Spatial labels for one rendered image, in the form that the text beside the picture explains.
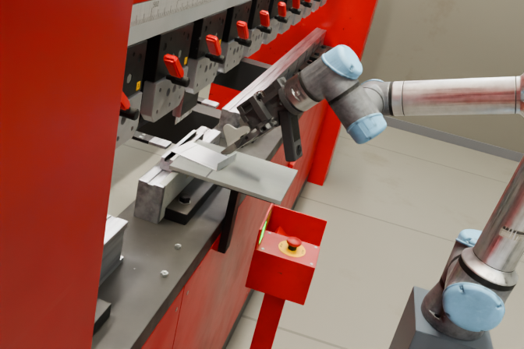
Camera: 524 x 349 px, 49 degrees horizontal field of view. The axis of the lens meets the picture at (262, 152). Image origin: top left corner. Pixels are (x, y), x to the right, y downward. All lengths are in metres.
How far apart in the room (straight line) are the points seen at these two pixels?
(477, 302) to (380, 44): 3.93
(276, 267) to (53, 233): 1.15
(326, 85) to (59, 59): 0.87
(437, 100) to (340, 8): 2.19
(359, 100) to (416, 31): 3.85
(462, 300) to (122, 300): 0.65
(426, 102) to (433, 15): 3.74
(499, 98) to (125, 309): 0.82
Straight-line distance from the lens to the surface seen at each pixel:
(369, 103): 1.16
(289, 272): 1.48
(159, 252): 1.23
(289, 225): 1.64
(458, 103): 1.24
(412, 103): 1.25
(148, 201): 1.30
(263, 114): 1.22
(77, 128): 0.35
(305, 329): 2.51
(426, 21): 4.97
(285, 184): 1.32
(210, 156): 1.36
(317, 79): 1.15
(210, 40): 1.15
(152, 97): 1.02
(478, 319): 1.25
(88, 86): 0.35
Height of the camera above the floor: 1.58
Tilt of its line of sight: 24 degrees down
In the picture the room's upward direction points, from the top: 13 degrees clockwise
